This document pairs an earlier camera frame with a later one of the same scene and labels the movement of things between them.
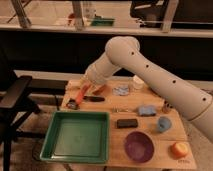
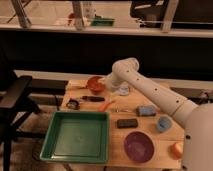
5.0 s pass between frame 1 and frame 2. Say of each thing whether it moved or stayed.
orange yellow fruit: stayed
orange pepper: moved
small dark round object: stayed
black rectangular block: stayed
